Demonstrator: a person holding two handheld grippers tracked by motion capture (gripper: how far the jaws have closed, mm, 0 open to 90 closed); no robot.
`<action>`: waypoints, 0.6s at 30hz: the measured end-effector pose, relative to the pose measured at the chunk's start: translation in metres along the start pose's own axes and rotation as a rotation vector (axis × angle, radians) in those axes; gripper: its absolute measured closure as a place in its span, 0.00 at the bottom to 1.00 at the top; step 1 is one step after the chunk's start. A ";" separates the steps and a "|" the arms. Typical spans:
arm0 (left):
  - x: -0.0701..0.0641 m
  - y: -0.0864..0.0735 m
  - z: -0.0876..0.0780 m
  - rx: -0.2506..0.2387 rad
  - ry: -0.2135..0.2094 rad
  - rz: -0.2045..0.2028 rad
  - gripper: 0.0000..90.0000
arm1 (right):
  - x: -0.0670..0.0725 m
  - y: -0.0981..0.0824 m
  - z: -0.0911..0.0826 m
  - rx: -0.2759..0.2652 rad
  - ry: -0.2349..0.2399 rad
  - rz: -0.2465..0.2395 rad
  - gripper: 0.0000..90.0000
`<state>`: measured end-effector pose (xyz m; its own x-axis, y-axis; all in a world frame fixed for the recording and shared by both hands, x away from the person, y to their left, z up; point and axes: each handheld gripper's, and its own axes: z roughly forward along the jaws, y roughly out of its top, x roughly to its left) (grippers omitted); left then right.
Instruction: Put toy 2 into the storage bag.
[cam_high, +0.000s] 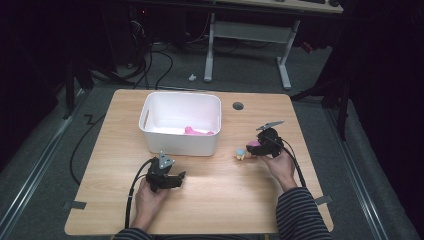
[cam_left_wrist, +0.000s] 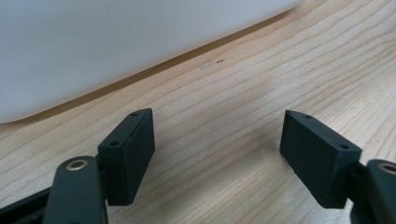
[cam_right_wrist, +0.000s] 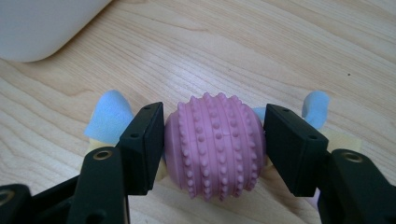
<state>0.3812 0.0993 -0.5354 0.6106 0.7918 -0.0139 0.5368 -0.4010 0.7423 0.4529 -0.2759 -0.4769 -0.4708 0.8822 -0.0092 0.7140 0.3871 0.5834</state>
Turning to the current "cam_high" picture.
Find person's right hand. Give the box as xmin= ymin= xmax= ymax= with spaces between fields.
xmin=258 ymin=150 xmax=298 ymax=192

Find white plastic bin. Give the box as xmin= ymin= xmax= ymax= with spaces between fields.
xmin=138 ymin=91 xmax=223 ymax=157

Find right hand-held gripper black cable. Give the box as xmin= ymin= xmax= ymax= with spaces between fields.
xmin=259 ymin=133 xmax=308 ymax=188

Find person's left hand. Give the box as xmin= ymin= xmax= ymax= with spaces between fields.
xmin=134 ymin=177 xmax=172 ymax=228

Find metal floor rail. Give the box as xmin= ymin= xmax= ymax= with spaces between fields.
xmin=0 ymin=88 xmax=88 ymax=236
xmin=323 ymin=108 xmax=391 ymax=240

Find bundle of black cables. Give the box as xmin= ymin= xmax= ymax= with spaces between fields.
xmin=128 ymin=13 xmax=175 ymax=90

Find left hand-held gripper black cable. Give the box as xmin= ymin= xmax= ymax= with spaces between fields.
xmin=124 ymin=157 xmax=157 ymax=230

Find white frame desk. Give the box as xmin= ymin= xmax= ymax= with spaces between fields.
xmin=203 ymin=0 xmax=345 ymax=91

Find pink stick toy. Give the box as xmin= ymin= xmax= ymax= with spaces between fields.
xmin=184 ymin=125 xmax=215 ymax=136

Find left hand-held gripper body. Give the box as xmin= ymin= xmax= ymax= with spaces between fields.
xmin=145 ymin=150 xmax=177 ymax=194

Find black floor cable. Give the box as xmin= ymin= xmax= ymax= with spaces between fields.
xmin=69 ymin=113 xmax=108 ymax=186

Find hand-held gripper black cable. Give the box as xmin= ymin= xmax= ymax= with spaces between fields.
xmin=259 ymin=133 xmax=308 ymax=188
xmin=124 ymin=157 xmax=157 ymax=230

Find black metal stand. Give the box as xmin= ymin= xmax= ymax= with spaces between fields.
xmin=61 ymin=56 xmax=96 ymax=120
xmin=289 ymin=63 xmax=353 ymax=142

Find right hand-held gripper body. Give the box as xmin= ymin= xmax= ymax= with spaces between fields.
xmin=255 ymin=120 xmax=286 ymax=159

